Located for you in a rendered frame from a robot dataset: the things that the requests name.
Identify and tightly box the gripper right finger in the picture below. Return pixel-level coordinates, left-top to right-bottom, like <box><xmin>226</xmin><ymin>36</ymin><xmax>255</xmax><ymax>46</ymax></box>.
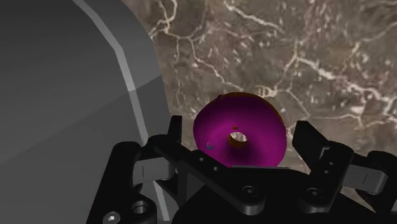
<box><xmin>291</xmin><ymin>120</ymin><xmax>397</xmax><ymax>216</ymax></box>

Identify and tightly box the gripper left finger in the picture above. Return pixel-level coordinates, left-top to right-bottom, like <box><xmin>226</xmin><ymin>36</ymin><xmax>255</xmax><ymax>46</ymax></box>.
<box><xmin>86</xmin><ymin>116</ymin><xmax>266</xmax><ymax>224</ymax></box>

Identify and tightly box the large grey rounded object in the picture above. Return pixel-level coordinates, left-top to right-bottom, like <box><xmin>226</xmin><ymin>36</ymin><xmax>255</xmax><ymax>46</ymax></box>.
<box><xmin>0</xmin><ymin>0</ymin><xmax>179</xmax><ymax>224</ymax></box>

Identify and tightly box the magenta ring doughnut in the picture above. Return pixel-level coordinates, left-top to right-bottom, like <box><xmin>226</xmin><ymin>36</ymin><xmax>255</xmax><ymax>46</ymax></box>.
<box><xmin>193</xmin><ymin>92</ymin><xmax>288</xmax><ymax>169</ymax></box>

